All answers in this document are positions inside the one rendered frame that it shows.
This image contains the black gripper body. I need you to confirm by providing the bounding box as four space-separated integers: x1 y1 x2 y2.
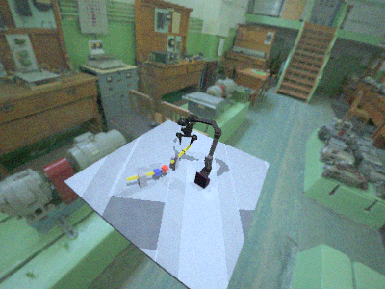
176 128 198 140

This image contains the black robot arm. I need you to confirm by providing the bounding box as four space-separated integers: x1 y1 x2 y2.
177 114 222 178

